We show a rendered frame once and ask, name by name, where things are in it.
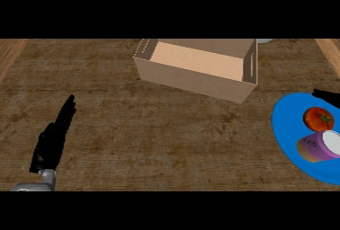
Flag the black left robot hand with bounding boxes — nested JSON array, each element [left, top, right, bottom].
[[28, 94, 78, 174]]

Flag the red tomato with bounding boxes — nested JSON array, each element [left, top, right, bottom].
[[301, 106, 335, 133]]

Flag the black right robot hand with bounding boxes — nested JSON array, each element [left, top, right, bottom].
[[310, 88, 340, 110]]

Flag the blue plate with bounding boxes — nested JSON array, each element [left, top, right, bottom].
[[270, 92, 340, 186]]

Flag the open cardboard box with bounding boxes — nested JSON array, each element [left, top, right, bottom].
[[133, 39, 260, 104]]

